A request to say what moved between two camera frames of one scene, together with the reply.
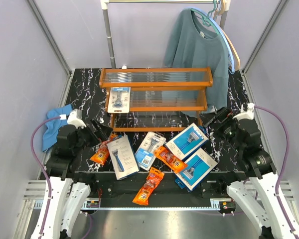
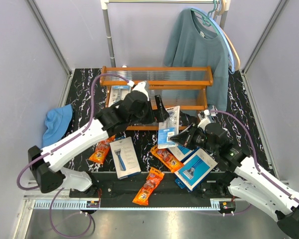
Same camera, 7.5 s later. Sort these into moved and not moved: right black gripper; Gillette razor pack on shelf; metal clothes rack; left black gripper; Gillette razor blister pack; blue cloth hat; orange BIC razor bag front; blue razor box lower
Moved: left black gripper; right black gripper; Gillette razor blister pack
Not moved: metal clothes rack; blue razor box lower; blue cloth hat; Gillette razor pack on shelf; orange BIC razor bag front
